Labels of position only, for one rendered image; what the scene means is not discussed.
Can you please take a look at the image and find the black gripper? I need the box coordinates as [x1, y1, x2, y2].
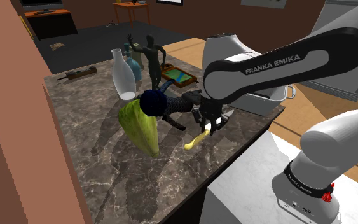
[193, 98, 230, 136]

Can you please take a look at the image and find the silver metal pan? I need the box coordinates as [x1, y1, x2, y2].
[233, 85, 296, 117]

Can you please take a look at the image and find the wooden framed green board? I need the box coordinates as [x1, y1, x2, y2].
[160, 63, 198, 89]

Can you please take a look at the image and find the dark blue mesh-limbed figure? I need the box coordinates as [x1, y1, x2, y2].
[139, 78, 198, 132]

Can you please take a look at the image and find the white marble robot stand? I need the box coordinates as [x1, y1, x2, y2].
[198, 130, 358, 224]

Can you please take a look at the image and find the green lettuce leaf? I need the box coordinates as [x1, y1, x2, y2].
[118, 99, 160, 158]

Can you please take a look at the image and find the dark human statue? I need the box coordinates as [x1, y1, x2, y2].
[126, 33, 167, 92]

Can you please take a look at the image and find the teal bottle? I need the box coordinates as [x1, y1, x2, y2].
[123, 43, 142, 82]

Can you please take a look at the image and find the olive grey block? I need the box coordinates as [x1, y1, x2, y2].
[130, 43, 146, 71]

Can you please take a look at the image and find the clear glass vase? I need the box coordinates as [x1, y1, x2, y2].
[111, 48, 137, 101]

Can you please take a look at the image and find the brown bar-shaped tool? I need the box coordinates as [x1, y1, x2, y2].
[56, 66, 99, 82]

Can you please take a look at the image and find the orange side table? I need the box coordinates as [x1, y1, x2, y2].
[112, 1, 151, 29]

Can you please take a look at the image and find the black cabinet with orange top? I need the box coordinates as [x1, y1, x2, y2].
[24, 8, 79, 41]

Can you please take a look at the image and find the black television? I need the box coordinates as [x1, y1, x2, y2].
[18, 0, 65, 13]

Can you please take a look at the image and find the yellow-handled knife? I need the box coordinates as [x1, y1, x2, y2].
[183, 109, 235, 151]

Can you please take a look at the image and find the white wall picture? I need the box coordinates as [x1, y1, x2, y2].
[155, 0, 184, 7]

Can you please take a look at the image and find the pale grey wall picture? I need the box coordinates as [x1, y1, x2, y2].
[240, 0, 284, 10]

